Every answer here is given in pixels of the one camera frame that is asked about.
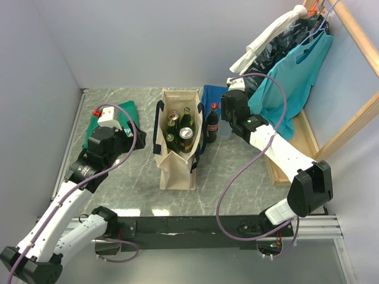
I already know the turquoise hanging t-shirt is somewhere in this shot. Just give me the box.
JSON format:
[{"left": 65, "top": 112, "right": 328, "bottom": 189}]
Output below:
[{"left": 248, "top": 31, "right": 333, "bottom": 141}]

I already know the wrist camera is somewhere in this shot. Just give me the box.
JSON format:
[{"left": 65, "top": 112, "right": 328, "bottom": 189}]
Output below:
[
  {"left": 227, "top": 78, "right": 245, "bottom": 92},
  {"left": 92, "top": 106, "right": 122, "bottom": 130}
]

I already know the clear blue cap bottle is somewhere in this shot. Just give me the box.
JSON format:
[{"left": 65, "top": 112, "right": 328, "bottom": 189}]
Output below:
[{"left": 218, "top": 120, "right": 232, "bottom": 141}]

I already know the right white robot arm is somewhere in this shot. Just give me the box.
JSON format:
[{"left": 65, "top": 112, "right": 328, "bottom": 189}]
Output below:
[{"left": 221, "top": 90, "right": 333, "bottom": 235}]

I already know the beige canvas tote bag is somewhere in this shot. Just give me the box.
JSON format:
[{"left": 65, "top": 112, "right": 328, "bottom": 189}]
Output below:
[{"left": 153, "top": 90, "right": 207, "bottom": 191}]

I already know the white hanging garment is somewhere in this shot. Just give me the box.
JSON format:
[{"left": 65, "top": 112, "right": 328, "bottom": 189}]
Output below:
[{"left": 229, "top": 5, "right": 308, "bottom": 75}]

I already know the silver top can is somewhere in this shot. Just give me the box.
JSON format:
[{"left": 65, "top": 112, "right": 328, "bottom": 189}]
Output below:
[{"left": 179, "top": 127, "right": 194, "bottom": 153}]

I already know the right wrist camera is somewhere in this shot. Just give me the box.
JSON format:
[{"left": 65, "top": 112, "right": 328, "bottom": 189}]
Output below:
[{"left": 227, "top": 78, "right": 245, "bottom": 92}]

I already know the wooden clothes rack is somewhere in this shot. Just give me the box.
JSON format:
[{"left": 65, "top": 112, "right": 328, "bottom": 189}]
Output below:
[{"left": 262, "top": 0, "right": 379, "bottom": 186}]

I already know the green glass bottle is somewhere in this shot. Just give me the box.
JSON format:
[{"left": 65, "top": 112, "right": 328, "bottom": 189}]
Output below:
[
  {"left": 166, "top": 119, "right": 179, "bottom": 140},
  {"left": 180, "top": 107, "right": 195, "bottom": 132},
  {"left": 166, "top": 134, "right": 180, "bottom": 154}
]

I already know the green folded t-shirt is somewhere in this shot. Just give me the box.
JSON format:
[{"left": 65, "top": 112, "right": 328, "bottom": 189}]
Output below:
[{"left": 82, "top": 101, "right": 140, "bottom": 149}]

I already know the red cap cola bottle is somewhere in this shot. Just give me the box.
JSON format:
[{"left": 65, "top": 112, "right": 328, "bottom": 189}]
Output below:
[{"left": 206, "top": 103, "right": 219, "bottom": 143}]

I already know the blue clothes hanger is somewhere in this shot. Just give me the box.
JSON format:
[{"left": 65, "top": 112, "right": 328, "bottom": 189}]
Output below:
[{"left": 298, "top": 0, "right": 341, "bottom": 47}]

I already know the purple cable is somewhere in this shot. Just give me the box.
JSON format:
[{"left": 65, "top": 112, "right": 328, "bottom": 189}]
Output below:
[
  {"left": 216, "top": 73, "right": 300, "bottom": 259},
  {"left": 5, "top": 103, "right": 140, "bottom": 284}
]

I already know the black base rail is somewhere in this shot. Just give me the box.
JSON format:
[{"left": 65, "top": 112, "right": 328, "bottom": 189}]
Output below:
[{"left": 94, "top": 215, "right": 293, "bottom": 255}]

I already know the orange clothes hanger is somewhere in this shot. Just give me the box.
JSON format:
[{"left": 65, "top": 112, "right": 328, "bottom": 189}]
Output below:
[{"left": 303, "top": 0, "right": 325, "bottom": 17}]

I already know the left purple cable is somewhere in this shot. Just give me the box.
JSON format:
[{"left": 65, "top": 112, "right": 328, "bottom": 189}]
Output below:
[{"left": 5, "top": 103, "right": 140, "bottom": 284}]

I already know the blue folded cloth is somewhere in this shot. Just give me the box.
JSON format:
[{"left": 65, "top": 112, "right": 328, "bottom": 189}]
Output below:
[{"left": 201, "top": 85, "right": 228, "bottom": 118}]

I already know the dark patterned hanging garment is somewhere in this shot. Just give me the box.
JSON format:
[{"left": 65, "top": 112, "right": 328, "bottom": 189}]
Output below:
[{"left": 233, "top": 16, "right": 330, "bottom": 98}]

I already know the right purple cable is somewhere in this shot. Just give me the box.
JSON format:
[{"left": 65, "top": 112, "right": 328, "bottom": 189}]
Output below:
[{"left": 216, "top": 73, "right": 300, "bottom": 259}]

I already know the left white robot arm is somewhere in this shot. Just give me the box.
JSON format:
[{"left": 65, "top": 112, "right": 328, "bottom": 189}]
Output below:
[{"left": 1, "top": 122, "right": 146, "bottom": 283}]

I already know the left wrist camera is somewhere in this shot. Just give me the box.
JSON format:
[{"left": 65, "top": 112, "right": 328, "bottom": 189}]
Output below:
[{"left": 92, "top": 106, "right": 122, "bottom": 130}]

